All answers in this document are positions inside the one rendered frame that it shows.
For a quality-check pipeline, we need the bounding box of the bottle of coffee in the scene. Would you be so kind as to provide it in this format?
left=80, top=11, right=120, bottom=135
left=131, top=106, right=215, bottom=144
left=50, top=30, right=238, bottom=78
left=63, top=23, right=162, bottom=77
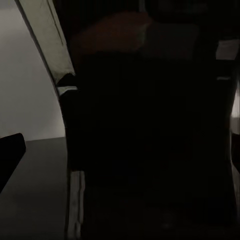
left=15, top=0, right=240, bottom=240

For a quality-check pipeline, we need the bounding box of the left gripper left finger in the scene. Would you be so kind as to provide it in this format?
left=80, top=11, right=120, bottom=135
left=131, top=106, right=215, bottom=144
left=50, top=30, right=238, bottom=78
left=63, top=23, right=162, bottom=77
left=0, top=133, right=26, bottom=193

